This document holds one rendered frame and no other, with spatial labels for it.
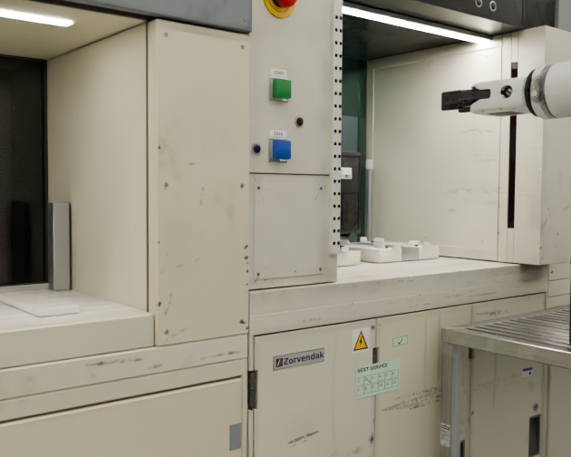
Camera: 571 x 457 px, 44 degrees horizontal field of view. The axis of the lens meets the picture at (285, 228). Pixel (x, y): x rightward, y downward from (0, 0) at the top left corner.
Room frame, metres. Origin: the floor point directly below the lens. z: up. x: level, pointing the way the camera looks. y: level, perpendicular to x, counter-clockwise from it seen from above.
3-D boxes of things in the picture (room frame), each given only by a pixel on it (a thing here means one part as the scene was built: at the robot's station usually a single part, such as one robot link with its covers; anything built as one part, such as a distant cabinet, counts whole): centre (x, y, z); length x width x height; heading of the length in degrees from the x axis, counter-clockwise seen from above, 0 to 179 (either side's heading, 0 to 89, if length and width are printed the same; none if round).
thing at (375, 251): (1.75, -0.23, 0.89); 0.22 x 0.21 x 0.04; 39
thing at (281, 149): (1.18, 0.01, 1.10); 0.03 x 0.02 x 0.03; 129
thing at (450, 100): (1.20, -0.28, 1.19); 0.07 x 0.03 x 0.03; 39
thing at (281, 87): (1.18, 0.01, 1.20); 0.03 x 0.02 x 0.03; 129
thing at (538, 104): (1.10, -0.41, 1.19); 0.09 x 0.03 x 0.08; 129
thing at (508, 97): (1.15, -0.37, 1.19); 0.11 x 0.10 x 0.07; 39
